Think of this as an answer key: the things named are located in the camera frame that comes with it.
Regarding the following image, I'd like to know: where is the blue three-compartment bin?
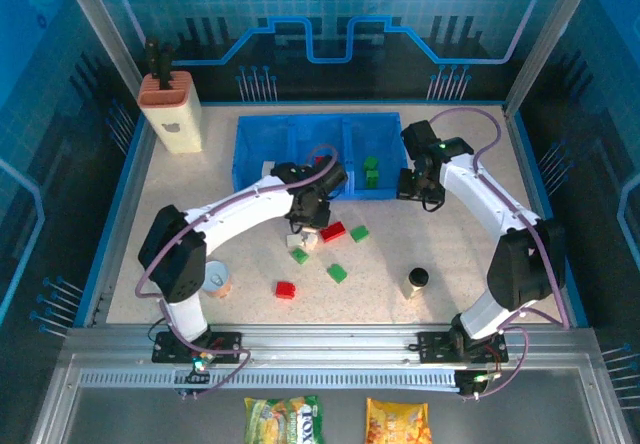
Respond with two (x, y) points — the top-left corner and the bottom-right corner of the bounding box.
(232, 112), (405, 204)

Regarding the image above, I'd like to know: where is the glass jar with black lid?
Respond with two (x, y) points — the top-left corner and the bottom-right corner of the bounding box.
(399, 266), (430, 300)

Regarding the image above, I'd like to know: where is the tin can with pull tab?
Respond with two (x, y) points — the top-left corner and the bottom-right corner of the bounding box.
(202, 260), (234, 299)

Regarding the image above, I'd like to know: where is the cream knife block terracotta top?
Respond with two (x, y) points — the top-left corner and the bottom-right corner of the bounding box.
(138, 70), (204, 155)

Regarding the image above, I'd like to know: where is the small circuit board with LED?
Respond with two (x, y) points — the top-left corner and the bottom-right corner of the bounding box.
(184, 356), (216, 398)
(457, 368), (501, 398)

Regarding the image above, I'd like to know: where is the green snack bag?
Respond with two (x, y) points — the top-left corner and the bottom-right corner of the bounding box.
(243, 394), (325, 444)

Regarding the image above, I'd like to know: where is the yellow snack bag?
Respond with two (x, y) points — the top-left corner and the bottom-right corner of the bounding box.
(364, 396), (434, 444)

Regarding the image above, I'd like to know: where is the aluminium frame beam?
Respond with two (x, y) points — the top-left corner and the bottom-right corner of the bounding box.
(64, 324), (599, 370)

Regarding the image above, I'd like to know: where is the grey slotted cable duct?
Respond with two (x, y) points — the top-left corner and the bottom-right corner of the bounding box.
(79, 371), (461, 391)

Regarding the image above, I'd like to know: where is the aluminium frame post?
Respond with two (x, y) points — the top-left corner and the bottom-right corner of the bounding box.
(503, 0), (604, 111)
(53, 0), (149, 100)

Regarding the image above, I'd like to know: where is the black knife handle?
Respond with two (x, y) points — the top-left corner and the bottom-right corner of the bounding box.
(157, 43), (174, 90)
(144, 36), (160, 83)

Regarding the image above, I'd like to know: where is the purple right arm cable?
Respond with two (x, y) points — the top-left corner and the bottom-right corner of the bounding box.
(429, 107), (571, 403)

